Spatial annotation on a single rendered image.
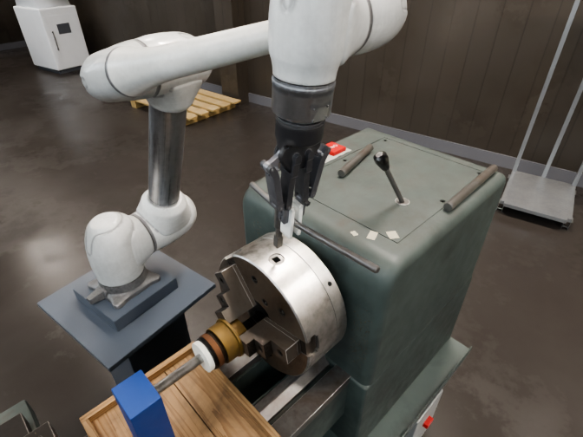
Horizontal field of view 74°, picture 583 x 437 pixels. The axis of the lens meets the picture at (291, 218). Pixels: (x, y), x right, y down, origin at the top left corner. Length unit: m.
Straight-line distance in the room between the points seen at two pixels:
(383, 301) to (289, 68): 0.51
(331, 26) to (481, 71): 3.67
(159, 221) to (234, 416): 0.67
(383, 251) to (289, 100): 0.41
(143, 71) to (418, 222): 0.66
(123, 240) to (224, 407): 0.60
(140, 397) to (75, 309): 0.79
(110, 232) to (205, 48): 0.73
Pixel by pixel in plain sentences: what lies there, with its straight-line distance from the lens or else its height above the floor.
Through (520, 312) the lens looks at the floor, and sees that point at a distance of 2.72.
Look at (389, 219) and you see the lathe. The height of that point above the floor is 1.26.
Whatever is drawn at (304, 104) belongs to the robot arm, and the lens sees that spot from 0.55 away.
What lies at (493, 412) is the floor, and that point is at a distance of 2.22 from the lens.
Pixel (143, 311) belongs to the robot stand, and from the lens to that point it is 1.45.
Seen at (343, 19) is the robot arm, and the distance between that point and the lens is 0.53.
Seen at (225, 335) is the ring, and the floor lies 1.12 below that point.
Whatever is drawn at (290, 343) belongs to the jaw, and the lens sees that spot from 0.82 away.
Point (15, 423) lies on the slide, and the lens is 1.07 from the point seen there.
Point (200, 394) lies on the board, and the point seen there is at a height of 0.89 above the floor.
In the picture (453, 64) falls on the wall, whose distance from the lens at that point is 4.21.
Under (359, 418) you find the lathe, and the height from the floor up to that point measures 0.73.
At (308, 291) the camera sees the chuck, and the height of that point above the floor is 1.20.
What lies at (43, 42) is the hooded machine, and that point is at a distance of 7.99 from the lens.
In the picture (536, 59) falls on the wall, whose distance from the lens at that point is 4.07.
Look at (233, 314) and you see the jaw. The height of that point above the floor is 1.12.
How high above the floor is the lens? 1.78
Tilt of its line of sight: 35 degrees down
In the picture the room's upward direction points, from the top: straight up
